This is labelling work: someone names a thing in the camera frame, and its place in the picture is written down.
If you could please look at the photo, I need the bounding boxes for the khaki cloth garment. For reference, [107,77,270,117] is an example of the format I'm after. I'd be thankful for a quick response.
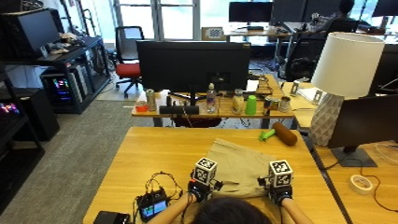
[204,137,278,200]

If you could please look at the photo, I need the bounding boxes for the thin red cable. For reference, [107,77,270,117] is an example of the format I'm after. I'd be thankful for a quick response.
[358,166,398,214]

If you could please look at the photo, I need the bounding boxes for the black tangled cables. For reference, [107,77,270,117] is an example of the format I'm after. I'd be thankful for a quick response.
[133,170,185,216]

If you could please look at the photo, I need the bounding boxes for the person's left hand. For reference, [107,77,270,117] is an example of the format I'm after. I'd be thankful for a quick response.
[187,179,224,203]

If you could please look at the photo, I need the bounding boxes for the computer tower with coloured lights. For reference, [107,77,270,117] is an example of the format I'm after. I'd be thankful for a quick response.
[40,72,85,106]

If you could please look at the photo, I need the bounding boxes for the glass jar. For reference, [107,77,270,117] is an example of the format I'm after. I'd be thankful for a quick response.
[277,95,293,114]

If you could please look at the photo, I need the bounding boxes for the dark drink can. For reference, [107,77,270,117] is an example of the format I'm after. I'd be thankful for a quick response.
[262,96,274,117]

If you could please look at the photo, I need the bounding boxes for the black monitor on square stand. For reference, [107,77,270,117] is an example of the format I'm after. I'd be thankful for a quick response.
[328,93,398,168]

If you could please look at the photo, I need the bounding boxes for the brown lint roller green handle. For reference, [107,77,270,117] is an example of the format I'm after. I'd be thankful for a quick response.
[257,121,298,147]

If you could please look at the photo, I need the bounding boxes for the white marker cube glove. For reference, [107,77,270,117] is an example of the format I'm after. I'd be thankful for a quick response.
[268,159,294,189]
[192,157,218,187]

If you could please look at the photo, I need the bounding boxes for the white marker cube left glove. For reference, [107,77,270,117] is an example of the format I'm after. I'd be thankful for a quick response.
[192,157,218,187]

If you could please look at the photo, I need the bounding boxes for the white tape roll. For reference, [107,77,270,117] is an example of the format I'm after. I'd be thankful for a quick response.
[348,175,374,196]

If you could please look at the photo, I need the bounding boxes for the clear water bottle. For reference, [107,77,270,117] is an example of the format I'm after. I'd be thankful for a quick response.
[205,82,218,114]

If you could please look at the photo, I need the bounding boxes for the person's right hand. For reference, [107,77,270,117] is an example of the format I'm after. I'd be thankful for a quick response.
[257,175,294,207]

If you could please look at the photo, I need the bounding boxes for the black cabinet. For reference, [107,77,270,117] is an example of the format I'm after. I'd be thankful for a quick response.
[11,87,61,142]

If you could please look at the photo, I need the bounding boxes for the black screen on rack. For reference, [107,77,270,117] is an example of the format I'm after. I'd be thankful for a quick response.
[0,7,63,59]

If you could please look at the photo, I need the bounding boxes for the black handheld device with screen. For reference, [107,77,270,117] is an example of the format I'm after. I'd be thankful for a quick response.
[136,189,171,223]

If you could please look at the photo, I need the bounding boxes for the checkerboard pattern box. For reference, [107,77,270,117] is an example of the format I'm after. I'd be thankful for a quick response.
[200,26,228,42]

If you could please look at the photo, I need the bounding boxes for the wooden desk with bottles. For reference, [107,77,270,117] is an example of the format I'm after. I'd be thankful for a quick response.
[131,74,296,129]

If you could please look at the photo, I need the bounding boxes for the red seat office chair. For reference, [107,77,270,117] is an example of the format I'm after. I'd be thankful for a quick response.
[113,25,147,99]

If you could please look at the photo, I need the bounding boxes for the white paper sheet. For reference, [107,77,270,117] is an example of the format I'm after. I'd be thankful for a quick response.
[245,79,260,93]

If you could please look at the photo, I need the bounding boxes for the black box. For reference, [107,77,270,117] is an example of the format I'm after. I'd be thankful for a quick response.
[92,210,133,224]

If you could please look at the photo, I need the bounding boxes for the black background monitor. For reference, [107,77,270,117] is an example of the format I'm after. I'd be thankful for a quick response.
[228,1,274,23]
[272,0,344,26]
[370,0,398,18]

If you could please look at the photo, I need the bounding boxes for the black shelf rack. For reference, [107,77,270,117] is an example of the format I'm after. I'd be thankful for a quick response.
[0,35,112,115]

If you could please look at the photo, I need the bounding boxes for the green plastic cup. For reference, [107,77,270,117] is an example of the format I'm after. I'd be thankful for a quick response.
[244,94,258,117]

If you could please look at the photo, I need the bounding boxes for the large black monitor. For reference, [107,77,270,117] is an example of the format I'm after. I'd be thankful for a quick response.
[136,39,253,106]

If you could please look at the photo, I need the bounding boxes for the black office chair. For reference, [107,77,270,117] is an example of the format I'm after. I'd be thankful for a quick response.
[284,36,329,82]

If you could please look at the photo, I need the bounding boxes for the wooden background desk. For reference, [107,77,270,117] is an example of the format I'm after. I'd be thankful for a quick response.
[222,26,294,71]

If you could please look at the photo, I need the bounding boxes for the white marker cube right glove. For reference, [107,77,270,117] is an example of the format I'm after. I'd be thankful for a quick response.
[268,159,294,189]

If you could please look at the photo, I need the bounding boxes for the white table lamp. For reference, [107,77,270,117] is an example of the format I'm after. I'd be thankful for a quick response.
[309,31,388,147]

